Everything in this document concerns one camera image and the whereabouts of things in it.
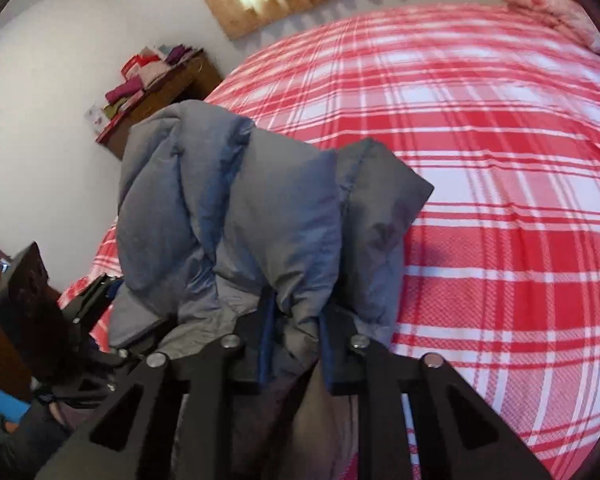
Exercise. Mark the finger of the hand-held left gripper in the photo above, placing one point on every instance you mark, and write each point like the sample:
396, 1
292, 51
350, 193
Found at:
100, 375
92, 297

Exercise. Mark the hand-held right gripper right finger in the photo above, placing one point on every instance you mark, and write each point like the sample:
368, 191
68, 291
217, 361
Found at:
330, 350

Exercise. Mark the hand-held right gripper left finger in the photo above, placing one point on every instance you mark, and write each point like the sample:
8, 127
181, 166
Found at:
266, 340

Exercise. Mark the grey-blue puffer jacket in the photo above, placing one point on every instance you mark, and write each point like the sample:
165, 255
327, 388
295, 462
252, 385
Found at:
280, 220

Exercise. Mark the person's left forearm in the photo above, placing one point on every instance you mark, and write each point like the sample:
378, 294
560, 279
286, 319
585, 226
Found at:
40, 430

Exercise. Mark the magenta folded clothes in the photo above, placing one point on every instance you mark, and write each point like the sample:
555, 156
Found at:
122, 91

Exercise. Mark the purple folded clothes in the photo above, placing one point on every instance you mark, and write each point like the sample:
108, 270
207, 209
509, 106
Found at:
180, 54

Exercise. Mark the dark wooden cabinet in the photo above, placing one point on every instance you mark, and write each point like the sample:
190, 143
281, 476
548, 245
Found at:
0, 360

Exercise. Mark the person's blue clothing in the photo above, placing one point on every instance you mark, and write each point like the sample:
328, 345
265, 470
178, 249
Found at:
2, 400

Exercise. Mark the white card with red print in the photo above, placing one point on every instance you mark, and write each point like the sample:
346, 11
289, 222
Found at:
94, 117

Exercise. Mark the green folded cloth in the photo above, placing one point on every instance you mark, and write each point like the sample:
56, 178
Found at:
112, 111

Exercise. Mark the brown wooden desk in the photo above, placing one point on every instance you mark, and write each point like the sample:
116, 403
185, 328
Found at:
170, 92

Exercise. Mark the pink quilted cloth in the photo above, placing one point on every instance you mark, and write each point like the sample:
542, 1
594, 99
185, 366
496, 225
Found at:
152, 74

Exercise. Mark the red gift box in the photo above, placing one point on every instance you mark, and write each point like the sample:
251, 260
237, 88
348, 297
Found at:
132, 66

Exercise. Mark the red plaid bed sheet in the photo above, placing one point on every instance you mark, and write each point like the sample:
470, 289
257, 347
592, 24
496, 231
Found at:
505, 185

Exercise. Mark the pink floral folded quilt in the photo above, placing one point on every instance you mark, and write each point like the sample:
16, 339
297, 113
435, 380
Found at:
550, 10

